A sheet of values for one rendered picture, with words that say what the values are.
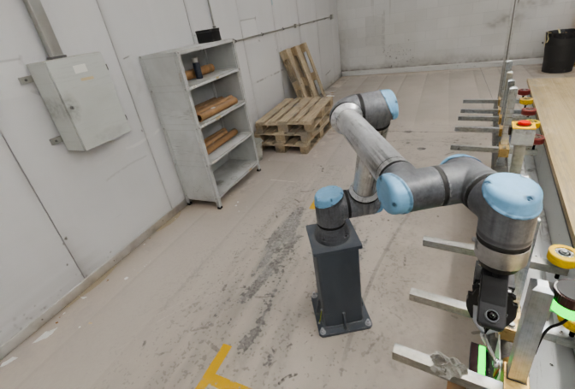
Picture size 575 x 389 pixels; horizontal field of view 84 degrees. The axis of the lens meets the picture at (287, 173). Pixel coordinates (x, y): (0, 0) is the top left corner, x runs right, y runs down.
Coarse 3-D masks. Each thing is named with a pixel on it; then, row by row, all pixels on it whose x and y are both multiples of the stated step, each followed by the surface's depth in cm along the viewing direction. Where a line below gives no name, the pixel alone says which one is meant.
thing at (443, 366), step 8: (440, 352) 83; (432, 360) 82; (440, 360) 81; (448, 360) 81; (456, 360) 80; (432, 368) 80; (440, 368) 79; (448, 368) 79; (456, 368) 78; (464, 368) 78; (448, 376) 78; (456, 376) 78
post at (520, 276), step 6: (540, 216) 80; (540, 222) 79; (534, 234) 81; (534, 240) 82; (534, 246) 83; (528, 264) 86; (522, 270) 87; (516, 276) 89; (522, 276) 88; (516, 282) 90; (522, 282) 89; (516, 288) 91; (522, 288) 90; (516, 294) 91; (516, 300) 92
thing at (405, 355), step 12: (396, 348) 86; (408, 348) 86; (396, 360) 86; (408, 360) 84; (420, 360) 82; (432, 372) 81; (468, 372) 78; (468, 384) 77; (480, 384) 76; (492, 384) 75
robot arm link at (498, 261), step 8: (472, 240) 65; (480, 248) 62; (480, 256) 63; (488, 256) 61; (496, 256) 60; (504, 256) 59; (512, 256) 58; (520, 256) 58; (528, 256) 59; (488, 264) 62; (496, 264) 60; (504, 264) 59; (512, 264) 59; (520, 264) 59
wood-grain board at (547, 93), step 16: (528, 80) 272; (544, 80) 266; (560, 80) 259; (544, 96) 233; (560, 96) 228; (544, 112) 206; (560, 112) 202; (544, 128) 185; (560, 128) 182; (544, 144) 173; (560, 144) 165; (560, 160) 152; (560, 176) 140; (560, 192) 130
